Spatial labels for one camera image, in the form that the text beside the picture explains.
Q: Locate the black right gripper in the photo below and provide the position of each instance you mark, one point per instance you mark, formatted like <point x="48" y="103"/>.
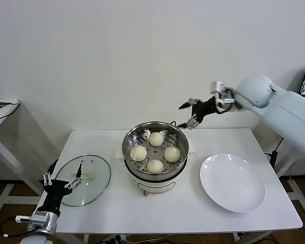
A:
<point x="206" y="108"/>

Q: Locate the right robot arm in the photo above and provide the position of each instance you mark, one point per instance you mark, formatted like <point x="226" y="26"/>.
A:
<point x="282" y="106"/>

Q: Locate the white round plate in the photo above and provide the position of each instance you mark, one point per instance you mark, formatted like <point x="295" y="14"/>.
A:
<point x="231" y="183"/>

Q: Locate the white side table with laptop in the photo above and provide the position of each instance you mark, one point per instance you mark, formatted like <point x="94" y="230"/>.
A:
<point x="297" y="194"/>

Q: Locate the perforated steel steamer basket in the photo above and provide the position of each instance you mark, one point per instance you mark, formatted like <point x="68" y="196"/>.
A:
<point x="155" y="152"/>

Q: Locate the white power strip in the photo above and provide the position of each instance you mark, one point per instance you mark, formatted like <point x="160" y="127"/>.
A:
<point x="117" y="238"/>

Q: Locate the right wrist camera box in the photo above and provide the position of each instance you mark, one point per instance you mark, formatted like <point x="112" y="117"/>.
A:
<point x="216" y="86"/>

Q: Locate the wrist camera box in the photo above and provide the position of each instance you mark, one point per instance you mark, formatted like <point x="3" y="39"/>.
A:
<point x="216" y="86"/>
<point x="40" y="220"/>

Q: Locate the white steamed baozi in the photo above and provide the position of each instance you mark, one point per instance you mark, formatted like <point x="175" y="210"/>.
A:
<point x="155" y="166"/>
<point x="138" y="153"/>
<point x="156" y="139"/>
<point x="172" y="154"/>

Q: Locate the white side table with adapter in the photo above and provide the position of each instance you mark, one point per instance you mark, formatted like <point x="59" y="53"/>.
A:
<point x="5" y="109"/>

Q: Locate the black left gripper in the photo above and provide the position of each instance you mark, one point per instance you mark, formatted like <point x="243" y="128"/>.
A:
<point x="54" y="193"/>

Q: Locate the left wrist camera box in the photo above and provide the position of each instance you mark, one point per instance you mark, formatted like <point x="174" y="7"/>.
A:
<point x="40" y="220"/>

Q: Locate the white electric cooker base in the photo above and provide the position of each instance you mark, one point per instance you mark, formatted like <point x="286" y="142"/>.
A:
<point x="155" y="186"/>

